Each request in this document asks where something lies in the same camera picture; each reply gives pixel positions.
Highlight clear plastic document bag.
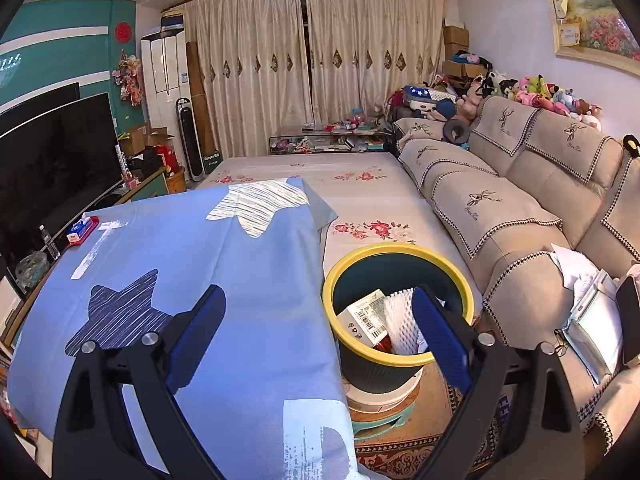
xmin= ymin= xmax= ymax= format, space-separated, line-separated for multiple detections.
xmin=560 ymin=270 xmax=626 ymax=386

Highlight patterned rug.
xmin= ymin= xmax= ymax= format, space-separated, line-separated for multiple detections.
xmin=350 ymin=365 xmax=521 ymax=476

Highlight red box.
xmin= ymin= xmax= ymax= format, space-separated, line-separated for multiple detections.
xmin=155 ymin=144 xmax=178 ymax=171

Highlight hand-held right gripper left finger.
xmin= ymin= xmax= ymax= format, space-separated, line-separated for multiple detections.
xmin=52 ymin=284 xmax=227 ymax=480

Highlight white bucket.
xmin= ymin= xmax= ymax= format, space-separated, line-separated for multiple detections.
xmin=344 ymin=362 xmax=426 ymax=413

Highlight teal plastic stool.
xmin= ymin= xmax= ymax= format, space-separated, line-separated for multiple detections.
xmin=350 ymin=400 xmax=418 ymax=442

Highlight beige sofa with deer covers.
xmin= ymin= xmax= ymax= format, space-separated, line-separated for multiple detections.
xmin=392 ymin=96 xmax=640 ymax=453

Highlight open cardboard box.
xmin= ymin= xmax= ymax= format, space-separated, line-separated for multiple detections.
xmin=145 ymin=129 xmax=176 ymax=153

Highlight black flat television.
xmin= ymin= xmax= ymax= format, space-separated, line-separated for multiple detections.
xmin=0 ymin=92 xmax=123 ymax=268

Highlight blue star print cushion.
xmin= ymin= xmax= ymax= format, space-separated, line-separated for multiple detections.
xmin=404 ymin=85 xmax=443 ymax=106

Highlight white box with barcode label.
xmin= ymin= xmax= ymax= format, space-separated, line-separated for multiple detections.
xmin=336 ymin=289 xmax=390 ymax=347

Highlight wicker basket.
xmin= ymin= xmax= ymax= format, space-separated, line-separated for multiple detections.
xmin=165 ymin=167 xmax=187 ymax=195

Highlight clear water bottle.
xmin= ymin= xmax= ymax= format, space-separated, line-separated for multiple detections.
xmin=39 ymin=225 xmax=60 ymax=261

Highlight black and white tower fan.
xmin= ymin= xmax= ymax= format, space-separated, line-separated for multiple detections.
xmin=176 ymin=97 xmax=207 ymax=182

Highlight red and blue tissue pack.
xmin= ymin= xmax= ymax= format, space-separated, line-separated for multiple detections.
xmin=66 ymin=216 xmax=100 ymax=247

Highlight black flat screen panel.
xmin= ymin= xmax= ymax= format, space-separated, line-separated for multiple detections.
xmin=0 ymin=81 xmax=81 ymax=133

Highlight white papers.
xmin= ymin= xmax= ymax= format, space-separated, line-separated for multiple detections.
xmin=550 ymin=243 xmax=598 ymax=306

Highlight white foam net sleeve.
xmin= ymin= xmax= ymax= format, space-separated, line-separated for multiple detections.
xmin=382 ymin=287 xmax=426 ymax=353

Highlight grey neck pillow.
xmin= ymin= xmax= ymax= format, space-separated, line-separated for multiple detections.
xmin=444 ymin=119 xmax=473 ymax=147

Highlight blue star patch cloth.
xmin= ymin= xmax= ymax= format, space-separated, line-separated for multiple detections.
xmin=7 ymin=177 xmax=358 ymax=480

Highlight floral bed sheet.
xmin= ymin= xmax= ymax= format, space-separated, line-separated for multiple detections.
xmin=202 ymin=152 xmax=483 ymax=321

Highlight brown wooden board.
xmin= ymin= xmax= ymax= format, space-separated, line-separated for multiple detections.
xmin=186 ymin=41 xmax=218 ymax=156

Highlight hanging flower wall decoration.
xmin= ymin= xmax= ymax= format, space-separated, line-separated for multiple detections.
xmin=112 ymin=49 xmax=145 ymax=107

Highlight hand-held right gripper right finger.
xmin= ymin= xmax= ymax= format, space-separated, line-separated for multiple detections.
xmin=411 ymin=284 xmax=586 ymax=480

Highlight yellow rimmed dark green bin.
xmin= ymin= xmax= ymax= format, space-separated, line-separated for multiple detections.
xmin=322 ymin=243 xmax=475 ymax=395

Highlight pile of plush toys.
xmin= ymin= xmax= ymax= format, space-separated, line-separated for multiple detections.
xmin=462 ymin=71 xmax=603 ymax=133

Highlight glass ashtray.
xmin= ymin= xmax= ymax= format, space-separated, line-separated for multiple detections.
xmin=15 ymin=251 xmax=48 ymax=288

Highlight beige patterned curtain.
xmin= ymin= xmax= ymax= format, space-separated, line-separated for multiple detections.
xmin=305 ymin=0 xmax=448 ymax=128
xmin=175 ymin=0 xmax=316 ymax=158

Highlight framed flower painting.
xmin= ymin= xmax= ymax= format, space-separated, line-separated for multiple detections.
xmin=542 ymin=0 xmax=640 ymax=68

